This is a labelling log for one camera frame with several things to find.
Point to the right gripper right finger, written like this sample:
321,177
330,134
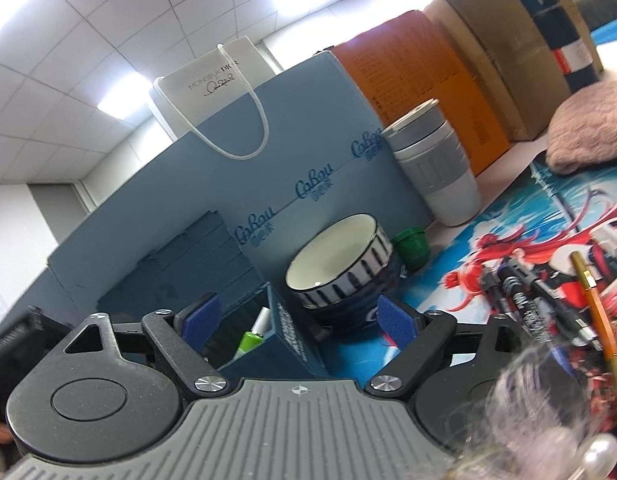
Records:
445,369

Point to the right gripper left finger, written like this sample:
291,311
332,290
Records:
111,390

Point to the green white tube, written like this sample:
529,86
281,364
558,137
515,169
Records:
254,337

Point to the green bottle cap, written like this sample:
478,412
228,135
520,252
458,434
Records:
413,248

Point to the black marker pen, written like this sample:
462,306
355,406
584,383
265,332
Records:
567,318

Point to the blue striped ceramic bowl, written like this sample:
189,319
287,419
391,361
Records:
339,275

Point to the orange gold pen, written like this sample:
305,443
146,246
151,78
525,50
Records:
600,318

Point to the anime printed desk mat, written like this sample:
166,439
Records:
537,269

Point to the blue plastic storage crate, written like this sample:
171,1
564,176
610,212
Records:
205,258

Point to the grey white travel mug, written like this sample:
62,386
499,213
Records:
429,152

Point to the right blue cardboard box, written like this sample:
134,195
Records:
304,151

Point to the pink knitted cloth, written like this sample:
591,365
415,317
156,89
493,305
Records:
583,130

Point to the orange cardboard box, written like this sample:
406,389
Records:
406,61

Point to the white paper shopping bag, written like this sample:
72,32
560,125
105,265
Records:
182,100

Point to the dark blue thermos flask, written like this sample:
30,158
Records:
563,39

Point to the brown cardboard box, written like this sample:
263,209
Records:
509,59

